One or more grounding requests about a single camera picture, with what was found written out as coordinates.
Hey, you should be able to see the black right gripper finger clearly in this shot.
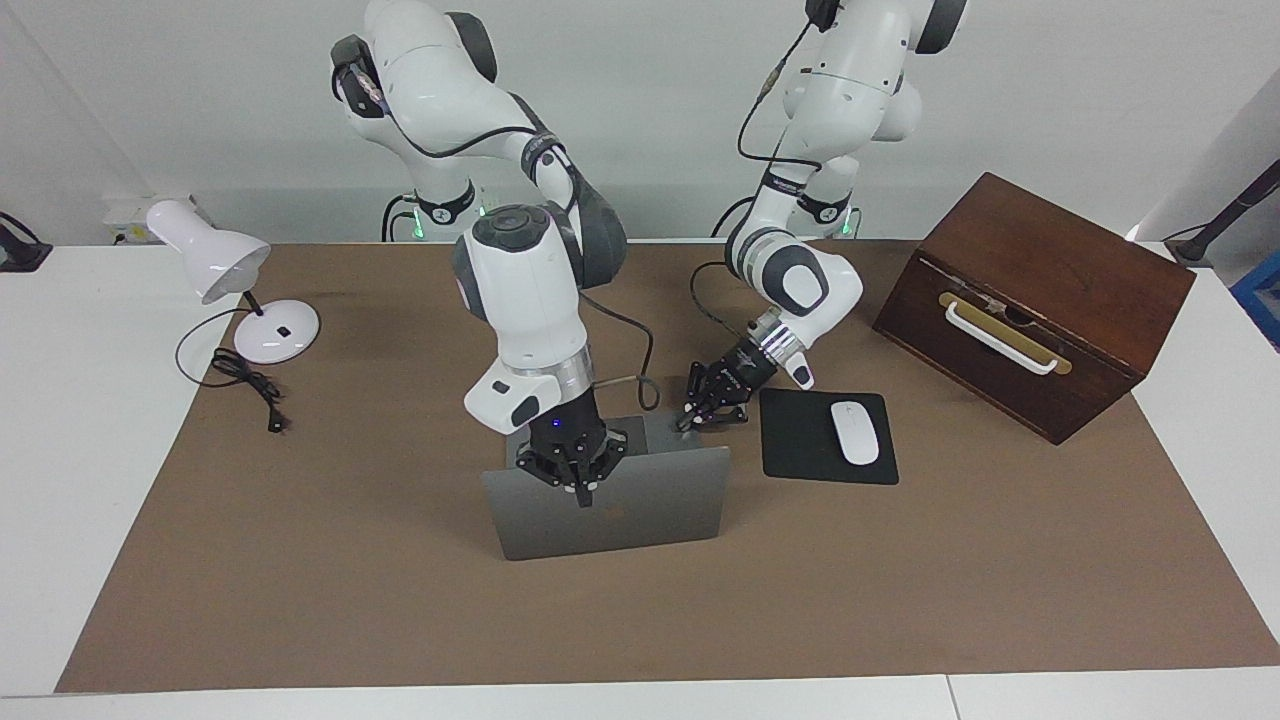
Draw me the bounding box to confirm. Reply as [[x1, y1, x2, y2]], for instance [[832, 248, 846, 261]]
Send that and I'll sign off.
[[515, 446, 583, 494], [577, 430, 630, 508]]

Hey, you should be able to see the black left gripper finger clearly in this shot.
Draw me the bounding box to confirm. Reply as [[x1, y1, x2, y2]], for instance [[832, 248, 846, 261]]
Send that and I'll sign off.
[[682, 361, 717, 422], [678, 397, 752, 434]]

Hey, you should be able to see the grey aluminium laptop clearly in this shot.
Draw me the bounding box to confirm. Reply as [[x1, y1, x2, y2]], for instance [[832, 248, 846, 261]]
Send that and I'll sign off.
[[481, 410, 732, 562]]

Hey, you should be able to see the black mouse pad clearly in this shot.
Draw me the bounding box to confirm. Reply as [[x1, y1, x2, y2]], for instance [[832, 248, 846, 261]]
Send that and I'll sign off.
[[759, 388, 900, 487]]

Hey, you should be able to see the white computer mouse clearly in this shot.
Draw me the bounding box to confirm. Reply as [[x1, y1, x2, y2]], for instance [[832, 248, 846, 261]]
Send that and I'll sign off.
[[829, 400, 882, 468]]

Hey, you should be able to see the brown paper table mat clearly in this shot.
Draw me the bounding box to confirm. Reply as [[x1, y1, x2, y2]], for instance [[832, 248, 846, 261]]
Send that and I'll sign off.
[[55, 240, 1280, 695]]

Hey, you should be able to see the dark brown wooden box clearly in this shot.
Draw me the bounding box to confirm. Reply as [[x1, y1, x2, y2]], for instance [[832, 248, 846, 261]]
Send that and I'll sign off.
[[871, 171, 1198, 447]]

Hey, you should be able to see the white desk lamp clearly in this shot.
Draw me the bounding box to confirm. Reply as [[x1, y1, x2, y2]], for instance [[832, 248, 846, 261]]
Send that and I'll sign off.
[[146, 198, 322, 366]]

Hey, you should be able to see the white power strip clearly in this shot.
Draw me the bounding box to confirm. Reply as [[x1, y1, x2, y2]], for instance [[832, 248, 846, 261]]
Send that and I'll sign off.
[[102, 194, 197, 247]]

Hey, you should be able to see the black tripod leg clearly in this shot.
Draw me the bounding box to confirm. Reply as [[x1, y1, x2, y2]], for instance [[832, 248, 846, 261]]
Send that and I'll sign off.
[[1164, 158, 1280, 267]]

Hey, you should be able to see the blue crate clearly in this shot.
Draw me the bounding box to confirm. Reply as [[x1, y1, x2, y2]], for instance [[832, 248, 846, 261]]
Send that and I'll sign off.
[[1231, 251, 1280, 352]]

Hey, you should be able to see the black stand foot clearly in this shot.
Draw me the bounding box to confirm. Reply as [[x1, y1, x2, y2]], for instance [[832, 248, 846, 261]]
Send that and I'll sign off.
[[0, 211, 54, 274]]

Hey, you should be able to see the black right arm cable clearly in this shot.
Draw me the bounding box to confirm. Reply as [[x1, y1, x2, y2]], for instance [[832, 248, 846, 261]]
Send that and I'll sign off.
[[335, 40, 662, 412]]

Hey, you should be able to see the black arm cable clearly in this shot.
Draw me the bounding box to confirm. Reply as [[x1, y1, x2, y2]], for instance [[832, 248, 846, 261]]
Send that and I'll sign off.
[[690, 15, 852, 347], [335, 40, 662, 412]]

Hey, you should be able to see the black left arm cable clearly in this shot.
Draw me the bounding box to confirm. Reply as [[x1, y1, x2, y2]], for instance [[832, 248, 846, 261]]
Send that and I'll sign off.
[[690, 15, 852, 347]]

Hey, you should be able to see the black left base cable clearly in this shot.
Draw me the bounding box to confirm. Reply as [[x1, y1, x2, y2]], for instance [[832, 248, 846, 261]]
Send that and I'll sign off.
[[711, 194, 763, 240]]

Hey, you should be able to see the black base cable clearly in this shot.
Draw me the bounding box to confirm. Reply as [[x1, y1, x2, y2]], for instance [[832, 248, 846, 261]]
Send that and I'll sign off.
[[711, 194, 763, 240], [379, 194, 422, 242]]

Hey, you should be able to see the white box handle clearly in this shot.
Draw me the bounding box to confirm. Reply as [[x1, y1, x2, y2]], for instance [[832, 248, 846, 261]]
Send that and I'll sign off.
[[944, 300, 1060, 377]]

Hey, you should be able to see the black right base cable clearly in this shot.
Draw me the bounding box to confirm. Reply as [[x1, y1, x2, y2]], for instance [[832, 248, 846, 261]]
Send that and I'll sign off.
[[379, 194, 422, 242]]

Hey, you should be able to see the black lamp power cable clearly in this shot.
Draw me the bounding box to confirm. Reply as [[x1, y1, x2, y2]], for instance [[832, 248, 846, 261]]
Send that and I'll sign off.
[[175, 305, 292, 435]]

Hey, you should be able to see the brass handle plate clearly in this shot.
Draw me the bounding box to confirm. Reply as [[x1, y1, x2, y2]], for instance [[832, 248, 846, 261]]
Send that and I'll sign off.
[[937, 291, 1074, 377]]

